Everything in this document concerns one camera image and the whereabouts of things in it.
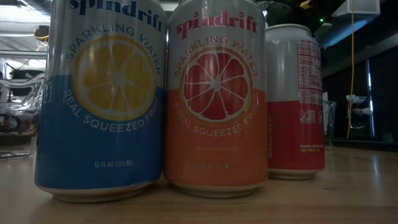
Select blue lemon Spindrift can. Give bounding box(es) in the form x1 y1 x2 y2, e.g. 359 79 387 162
34 0 169 203

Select orange grapefruit Spindrift can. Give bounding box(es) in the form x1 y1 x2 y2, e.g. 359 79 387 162
164 0 270 199

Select pink white Spindrift can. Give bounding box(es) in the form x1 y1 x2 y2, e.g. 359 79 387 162
264 24 326 180

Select shiny vertical pole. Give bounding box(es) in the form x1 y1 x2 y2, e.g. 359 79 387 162
366 58 373 138

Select black softbox light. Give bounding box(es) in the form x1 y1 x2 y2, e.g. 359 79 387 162
10 68 47 96

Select hanging yellow cable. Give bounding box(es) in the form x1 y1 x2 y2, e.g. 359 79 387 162
347 0 356 140

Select yellow black cord reel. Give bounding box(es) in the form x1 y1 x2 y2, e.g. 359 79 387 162
34 25 51 42

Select white ceiling duct box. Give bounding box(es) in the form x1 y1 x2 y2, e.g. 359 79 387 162
331 0 381 18

